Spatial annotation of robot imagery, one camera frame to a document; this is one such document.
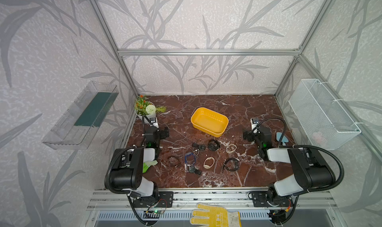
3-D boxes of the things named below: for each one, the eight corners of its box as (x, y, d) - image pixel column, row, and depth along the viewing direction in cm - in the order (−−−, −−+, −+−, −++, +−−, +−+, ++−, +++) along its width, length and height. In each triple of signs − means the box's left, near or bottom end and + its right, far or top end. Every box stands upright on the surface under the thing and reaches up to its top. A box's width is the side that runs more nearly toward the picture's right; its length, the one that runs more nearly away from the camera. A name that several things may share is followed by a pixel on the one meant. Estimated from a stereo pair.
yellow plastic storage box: (188, 126, 104) (187, 121, 100) (200, 110, 114) (199, 105, 109) (218, 141, 97) (219, 136, 92) (228, 123, 106) (229, 118, 101)
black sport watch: (208, 150, 93) (208, 148, 90) (208, 142, 96) (208, 139, 94) (219, 150, 93) (220, 148, 90) (219, 142, 96) (219, 139, 94)
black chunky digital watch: (224, 170, 85) (224, 169, 83) (223, 159, 89) (223, 157, 87) (240, 171, 85) (241, 169, 83) (238, 159, 89) (239, 157, 87)
